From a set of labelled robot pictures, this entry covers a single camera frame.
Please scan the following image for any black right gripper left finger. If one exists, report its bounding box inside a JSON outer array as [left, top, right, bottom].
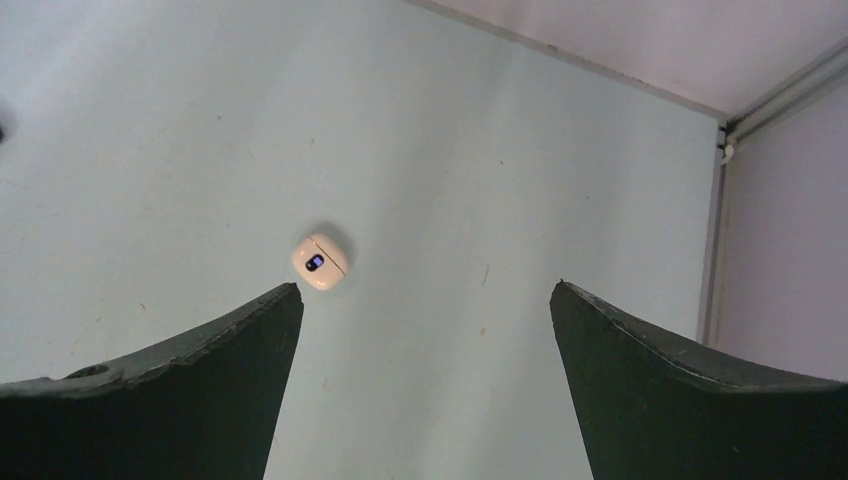
[[1, 283, 304, 479]]

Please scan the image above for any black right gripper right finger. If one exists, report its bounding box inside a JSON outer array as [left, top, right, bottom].
[[550, 281, 847, 479]]

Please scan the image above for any beige earbud charging case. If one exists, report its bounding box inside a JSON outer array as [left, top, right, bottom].
[[292, 234, 350, 291]]

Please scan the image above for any aluminium frame right floor rail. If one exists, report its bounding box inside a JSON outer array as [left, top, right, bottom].
[[696, 125, 727, 346]]

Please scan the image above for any aluminium frame corner post right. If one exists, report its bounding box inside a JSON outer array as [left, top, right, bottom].
[[722, 37, 847, 157]]

